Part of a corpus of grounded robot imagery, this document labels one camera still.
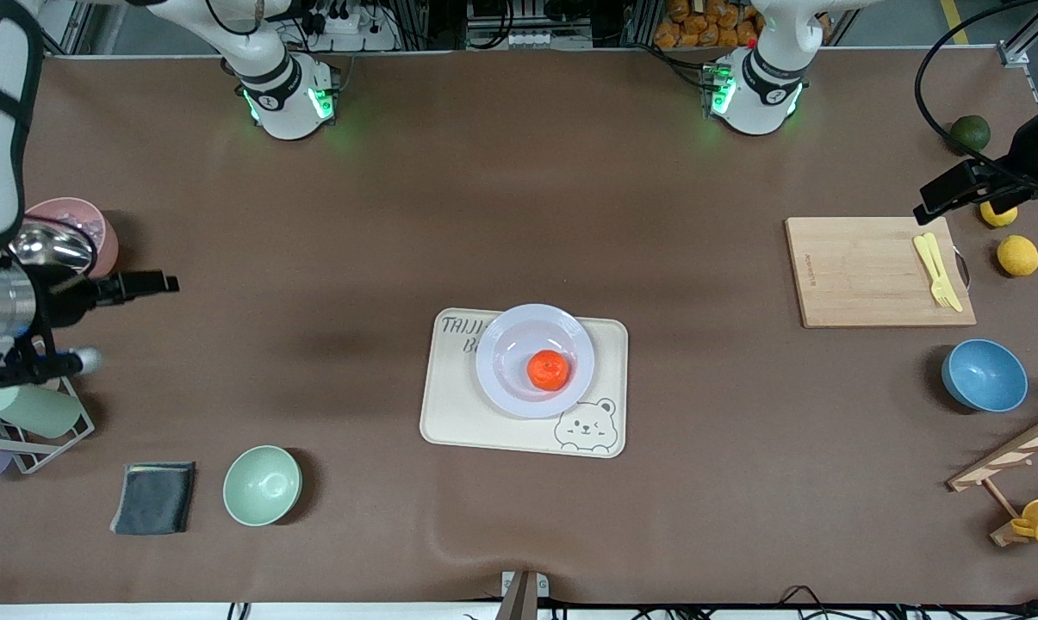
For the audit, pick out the wooden cutting board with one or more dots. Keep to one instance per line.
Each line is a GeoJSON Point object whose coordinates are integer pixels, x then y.
{"type": "Point", "coordinates": [854, 275]}

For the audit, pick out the yellow plastic fork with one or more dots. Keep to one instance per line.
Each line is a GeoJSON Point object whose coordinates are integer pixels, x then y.
{"type": "Point", "coordinates": [942, 297]}

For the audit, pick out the yellow lemon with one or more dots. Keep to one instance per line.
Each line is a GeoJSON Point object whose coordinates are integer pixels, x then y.
{"type": "Point", "coordinates": [999, 215]}
{"type": "Point", "coordinates": [1019, 256]}

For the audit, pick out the bag of orange buns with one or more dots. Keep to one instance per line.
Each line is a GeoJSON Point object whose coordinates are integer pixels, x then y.
{"type": "Point", "coordinates": [708, 21]}

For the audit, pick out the pink bowl with ice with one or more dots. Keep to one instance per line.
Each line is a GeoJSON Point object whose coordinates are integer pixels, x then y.
{"type": "Point", "coordinates": [105, 241]}

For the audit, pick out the orange fruit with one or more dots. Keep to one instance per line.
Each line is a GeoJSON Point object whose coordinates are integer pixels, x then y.
{"type": "Point", "coordinates": [548, 370]}

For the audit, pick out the silver metal scoop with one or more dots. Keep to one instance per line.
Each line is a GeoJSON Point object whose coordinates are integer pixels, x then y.
{"type": "Point", "coordinates": [49, 245]}

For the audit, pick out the white round plate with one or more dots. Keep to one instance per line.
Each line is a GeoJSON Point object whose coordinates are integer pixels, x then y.
{"type": "Point", "coordinates": [510, 353]}

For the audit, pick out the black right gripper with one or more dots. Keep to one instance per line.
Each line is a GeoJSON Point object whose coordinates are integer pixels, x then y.
{"type": "Point", "coordinates": [64, 297]}

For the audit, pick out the wooden mug rack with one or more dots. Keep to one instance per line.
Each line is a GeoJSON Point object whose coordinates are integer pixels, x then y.
{"type": "Point", "coordinates": [1014, 452]}

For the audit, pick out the cream tray with bear print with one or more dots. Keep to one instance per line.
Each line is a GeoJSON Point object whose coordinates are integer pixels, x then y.
{"type": "Point", "coordinates": [450, 413]}

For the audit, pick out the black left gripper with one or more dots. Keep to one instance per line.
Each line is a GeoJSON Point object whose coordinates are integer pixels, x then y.
{"type": "Point", "coordinates": [1025, 153]}

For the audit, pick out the mint green bowl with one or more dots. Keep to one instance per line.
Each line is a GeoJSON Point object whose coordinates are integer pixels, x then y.
{"type": "Point", "coordinates": [262, 486]}

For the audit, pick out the metal table bracket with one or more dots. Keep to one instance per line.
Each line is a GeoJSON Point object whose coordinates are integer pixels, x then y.
{"type": "Point", "coordinates": [520, 594]}

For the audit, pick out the grey folded cloth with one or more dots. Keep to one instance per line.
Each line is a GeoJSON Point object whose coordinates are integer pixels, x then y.
{"type": "Point", "coordinates": [152, 499]}

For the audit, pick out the blue bowl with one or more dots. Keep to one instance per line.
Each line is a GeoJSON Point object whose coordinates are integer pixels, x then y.
{"type": "Point", "coordinates": [985, 375]}

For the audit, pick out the white power strip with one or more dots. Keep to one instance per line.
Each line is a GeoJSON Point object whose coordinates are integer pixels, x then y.
{"type": "Point", "coordinates": [351, 21]}

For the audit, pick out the mint green cup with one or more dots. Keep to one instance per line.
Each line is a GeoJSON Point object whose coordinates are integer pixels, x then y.
{"type": "Point", "coordinates": [36, 410]}

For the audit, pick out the dark green avocado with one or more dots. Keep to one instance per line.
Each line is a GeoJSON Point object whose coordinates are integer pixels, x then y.
{"type": "Point", "coordinates": [971, 133]}

